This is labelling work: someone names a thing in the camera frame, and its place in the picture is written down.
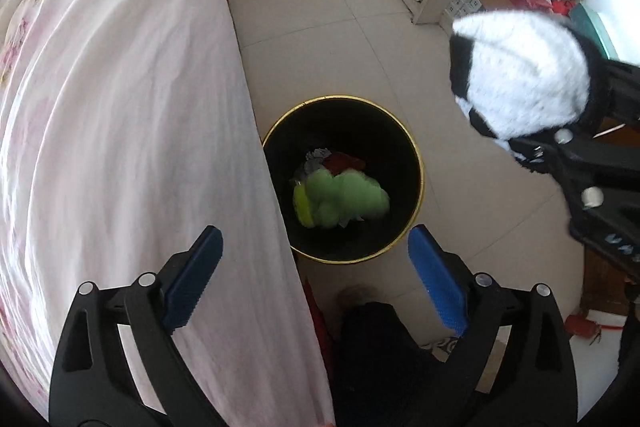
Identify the black bin with gold rim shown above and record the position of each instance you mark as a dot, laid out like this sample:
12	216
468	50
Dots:
400	187

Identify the stack of small white boxes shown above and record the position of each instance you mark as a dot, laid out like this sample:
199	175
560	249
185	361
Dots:
460	4

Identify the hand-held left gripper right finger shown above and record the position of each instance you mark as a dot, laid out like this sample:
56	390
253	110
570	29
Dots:
440	279

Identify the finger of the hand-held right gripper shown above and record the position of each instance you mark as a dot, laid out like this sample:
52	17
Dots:
590	162
622	87

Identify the crumpled grey paper ball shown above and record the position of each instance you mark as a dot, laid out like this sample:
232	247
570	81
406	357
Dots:
315	159

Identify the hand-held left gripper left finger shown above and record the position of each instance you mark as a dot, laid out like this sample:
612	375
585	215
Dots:
195	277

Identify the green plush toy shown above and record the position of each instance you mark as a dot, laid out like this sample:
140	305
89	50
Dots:
345	197

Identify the teal box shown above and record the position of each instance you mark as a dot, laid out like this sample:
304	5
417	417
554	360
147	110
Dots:
597	27

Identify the red cloth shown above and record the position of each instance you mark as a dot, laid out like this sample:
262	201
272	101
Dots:
345	163

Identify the swirl print mat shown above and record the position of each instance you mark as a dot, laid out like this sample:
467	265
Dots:
440	347

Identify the panda plush toy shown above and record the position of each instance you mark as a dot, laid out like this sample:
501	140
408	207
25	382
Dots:
525	67

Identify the brown wooden furniture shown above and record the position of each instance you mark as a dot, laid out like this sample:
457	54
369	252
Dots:
605	282

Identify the person's leg in dark trousers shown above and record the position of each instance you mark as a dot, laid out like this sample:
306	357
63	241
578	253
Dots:
380	372

